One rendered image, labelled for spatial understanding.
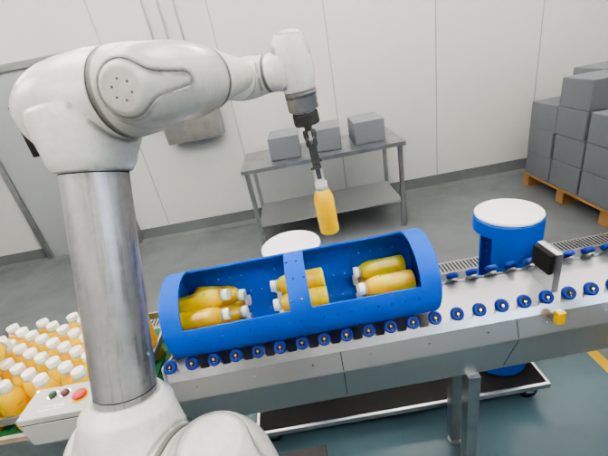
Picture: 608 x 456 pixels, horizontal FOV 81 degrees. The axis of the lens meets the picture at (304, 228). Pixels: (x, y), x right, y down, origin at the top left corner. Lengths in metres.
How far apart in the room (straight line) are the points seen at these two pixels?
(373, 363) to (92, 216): 0.99
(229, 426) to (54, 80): 0.54
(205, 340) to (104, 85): 0.86
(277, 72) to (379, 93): 3.41
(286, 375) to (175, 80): 1.03
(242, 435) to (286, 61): 0.84
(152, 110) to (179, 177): 4.12
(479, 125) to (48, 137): 4.63
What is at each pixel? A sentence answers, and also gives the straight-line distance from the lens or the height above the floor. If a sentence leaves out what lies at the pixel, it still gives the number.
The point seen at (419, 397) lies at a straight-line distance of 2.12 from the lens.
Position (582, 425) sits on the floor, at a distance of 2.38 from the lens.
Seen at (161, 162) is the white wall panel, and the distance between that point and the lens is 4.61.
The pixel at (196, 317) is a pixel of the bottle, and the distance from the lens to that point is 1.24.
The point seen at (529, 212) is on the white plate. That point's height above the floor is 1.04.
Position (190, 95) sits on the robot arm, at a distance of 0.53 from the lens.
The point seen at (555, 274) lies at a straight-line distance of 1.50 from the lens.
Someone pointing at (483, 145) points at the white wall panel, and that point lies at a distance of 5.01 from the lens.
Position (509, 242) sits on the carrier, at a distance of 1.75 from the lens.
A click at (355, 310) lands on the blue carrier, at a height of 1.09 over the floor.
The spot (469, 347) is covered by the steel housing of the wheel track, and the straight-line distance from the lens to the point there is 1.39.
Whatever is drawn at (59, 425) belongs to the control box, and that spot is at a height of 1.06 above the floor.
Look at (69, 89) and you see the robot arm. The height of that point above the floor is 1.83.
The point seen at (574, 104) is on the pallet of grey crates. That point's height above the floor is 0.97.
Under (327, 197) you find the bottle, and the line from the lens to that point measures 1.14.
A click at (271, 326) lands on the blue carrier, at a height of 1.09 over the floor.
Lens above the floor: 1.83
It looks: 26 degrees down
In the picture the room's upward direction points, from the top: 11 degrees counter-clockwise
